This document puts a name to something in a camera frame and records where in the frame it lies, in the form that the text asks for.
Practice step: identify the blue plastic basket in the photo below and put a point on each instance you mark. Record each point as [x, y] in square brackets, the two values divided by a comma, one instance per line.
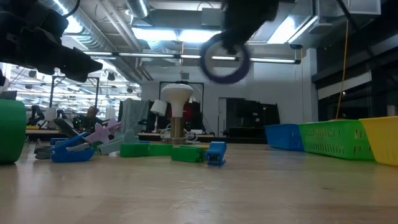
[284, 138]

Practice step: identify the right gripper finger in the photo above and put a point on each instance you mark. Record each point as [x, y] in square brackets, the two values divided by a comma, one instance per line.
[234, 43]

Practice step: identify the white desk lamp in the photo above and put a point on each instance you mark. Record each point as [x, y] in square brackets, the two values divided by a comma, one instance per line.
[158, 107]

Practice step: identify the angled ceiling light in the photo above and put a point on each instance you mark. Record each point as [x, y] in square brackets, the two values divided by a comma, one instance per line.
[289, 31]

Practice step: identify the green plastic basket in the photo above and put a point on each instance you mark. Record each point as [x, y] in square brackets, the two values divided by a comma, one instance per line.
[335, 124]

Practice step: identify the silver round ventilation duct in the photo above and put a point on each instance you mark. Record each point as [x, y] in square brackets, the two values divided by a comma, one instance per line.
[138, 7]

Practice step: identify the grey-blue staple remover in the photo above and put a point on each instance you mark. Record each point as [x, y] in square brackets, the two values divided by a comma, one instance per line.
[109, 147]

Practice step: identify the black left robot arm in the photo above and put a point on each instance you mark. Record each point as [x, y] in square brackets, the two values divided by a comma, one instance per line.
[12, 4]

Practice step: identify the grey hanging cloth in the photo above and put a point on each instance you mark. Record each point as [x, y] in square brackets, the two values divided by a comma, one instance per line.
[133, 115]

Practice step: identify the green mini stapler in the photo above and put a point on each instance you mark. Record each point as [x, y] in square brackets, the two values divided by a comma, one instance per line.
[186, 154]
[133, 150]
[94, 145]

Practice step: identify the purple tape roll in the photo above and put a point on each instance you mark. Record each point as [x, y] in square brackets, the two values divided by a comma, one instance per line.
[224, 81]

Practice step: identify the green tape roll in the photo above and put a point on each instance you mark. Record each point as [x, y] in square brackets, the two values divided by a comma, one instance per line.
[12, 130]

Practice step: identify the black gantry frame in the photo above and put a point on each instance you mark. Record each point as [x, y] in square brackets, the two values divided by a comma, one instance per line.
[97, 93]

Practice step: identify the black background robot arm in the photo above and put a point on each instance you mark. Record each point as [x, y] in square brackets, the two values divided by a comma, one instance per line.
[36, 113]

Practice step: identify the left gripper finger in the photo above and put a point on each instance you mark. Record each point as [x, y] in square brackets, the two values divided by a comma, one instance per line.
[81, 63]
[76, 77]

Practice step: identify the black staple remover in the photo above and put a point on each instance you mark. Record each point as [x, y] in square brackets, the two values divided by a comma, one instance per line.
[66, 127]

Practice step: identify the grey wall vent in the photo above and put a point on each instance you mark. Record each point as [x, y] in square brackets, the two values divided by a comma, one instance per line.
[185, 76]

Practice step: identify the bright ceiling light panel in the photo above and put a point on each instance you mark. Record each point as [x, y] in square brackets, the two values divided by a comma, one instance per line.
[161, 35]

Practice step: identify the dark computer monitor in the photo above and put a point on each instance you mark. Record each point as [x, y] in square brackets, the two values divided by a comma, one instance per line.
[7, 95]

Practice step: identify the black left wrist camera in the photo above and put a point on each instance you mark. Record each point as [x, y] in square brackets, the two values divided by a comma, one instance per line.
[53, 25]

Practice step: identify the purple staple remover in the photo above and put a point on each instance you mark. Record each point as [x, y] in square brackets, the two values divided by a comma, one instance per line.
[101, 133]

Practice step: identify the person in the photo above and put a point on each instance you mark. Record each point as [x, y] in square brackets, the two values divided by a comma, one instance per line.
[192, 110]
[92, 112]

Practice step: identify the grey ceiling unit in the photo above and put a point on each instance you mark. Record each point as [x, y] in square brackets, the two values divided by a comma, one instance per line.
[211, 17]

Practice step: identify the dark grey staple remover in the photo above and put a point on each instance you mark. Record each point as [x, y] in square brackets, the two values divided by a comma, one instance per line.
[43, 152]

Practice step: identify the black aluminium table frame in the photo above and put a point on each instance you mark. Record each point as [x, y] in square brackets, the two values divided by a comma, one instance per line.
[242, 140]

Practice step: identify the yellow plastic basket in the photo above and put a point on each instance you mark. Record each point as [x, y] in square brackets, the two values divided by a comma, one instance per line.
[382, 140]

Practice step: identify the black ceiling spotlight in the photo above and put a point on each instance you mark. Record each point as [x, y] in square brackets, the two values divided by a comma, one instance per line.
[32, 74]
[111, 76]

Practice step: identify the blue staple remover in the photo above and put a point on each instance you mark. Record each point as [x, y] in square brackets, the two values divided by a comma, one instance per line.
[73, 155]

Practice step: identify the white mushroom table lamp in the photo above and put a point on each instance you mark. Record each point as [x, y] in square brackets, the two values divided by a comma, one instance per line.
[177, 93]

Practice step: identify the black cabinet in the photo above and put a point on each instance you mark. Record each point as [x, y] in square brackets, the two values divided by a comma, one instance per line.
[248, 115]

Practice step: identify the long ceiling light bar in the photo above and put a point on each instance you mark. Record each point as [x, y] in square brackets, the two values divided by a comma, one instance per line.
[146, 55]

